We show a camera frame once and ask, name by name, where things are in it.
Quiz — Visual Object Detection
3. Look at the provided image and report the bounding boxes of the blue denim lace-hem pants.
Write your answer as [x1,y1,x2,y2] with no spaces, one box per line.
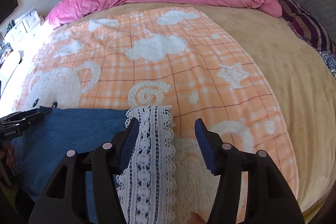
[13,106,176,223]

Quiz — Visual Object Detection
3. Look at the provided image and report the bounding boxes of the white drawer cabinet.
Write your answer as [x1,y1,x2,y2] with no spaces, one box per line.
[5,8,41,43]

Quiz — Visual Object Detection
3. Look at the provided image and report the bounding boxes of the orange plaid bear blanket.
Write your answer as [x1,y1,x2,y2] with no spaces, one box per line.
[9,7,298,223]

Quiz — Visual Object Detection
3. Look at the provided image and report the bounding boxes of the black wall television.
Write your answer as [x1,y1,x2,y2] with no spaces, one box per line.
[0,0,18,23]

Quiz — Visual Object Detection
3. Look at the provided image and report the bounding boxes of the right hand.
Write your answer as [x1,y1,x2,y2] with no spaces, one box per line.
[187,211,206,224]

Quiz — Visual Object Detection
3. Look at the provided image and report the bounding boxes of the purple striped pillow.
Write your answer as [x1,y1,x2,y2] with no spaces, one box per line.
[280,0,335,54]

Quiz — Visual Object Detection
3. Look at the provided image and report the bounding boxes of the blue floral pillow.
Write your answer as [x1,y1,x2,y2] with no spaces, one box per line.
[318,51,336,79]

